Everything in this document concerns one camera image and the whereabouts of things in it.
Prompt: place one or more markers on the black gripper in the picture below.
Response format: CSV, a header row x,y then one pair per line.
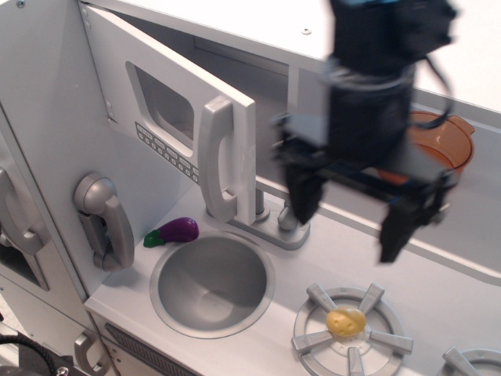
x,y
367,115

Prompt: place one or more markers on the white microwave door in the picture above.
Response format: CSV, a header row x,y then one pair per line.
x,y
195,121

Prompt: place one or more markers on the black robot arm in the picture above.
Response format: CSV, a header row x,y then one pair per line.
x,y
381,37

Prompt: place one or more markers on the grey toy faucet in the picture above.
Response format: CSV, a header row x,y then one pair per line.
x,y
275,223

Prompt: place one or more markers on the orange transparent plastic pot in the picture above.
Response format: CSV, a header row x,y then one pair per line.
x,y
450,145

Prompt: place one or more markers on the yellow toy potato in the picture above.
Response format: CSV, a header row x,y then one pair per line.
x,y
345,322

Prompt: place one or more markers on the grey stove burner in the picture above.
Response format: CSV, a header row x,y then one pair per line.
x,y
470,362
378,350

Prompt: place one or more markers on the round grey sink basin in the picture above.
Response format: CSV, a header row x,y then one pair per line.
x,y
213,287

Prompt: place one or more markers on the purple toy eggplant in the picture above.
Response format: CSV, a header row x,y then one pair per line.
x,y
183,230

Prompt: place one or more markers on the grey toy telephone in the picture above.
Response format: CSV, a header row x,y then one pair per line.
x,y
105,223

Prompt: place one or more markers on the grey oven handle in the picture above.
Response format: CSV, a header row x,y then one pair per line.
x,y
89,356

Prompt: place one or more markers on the grey fridge handle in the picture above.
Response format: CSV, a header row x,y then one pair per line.
x,y
14,220

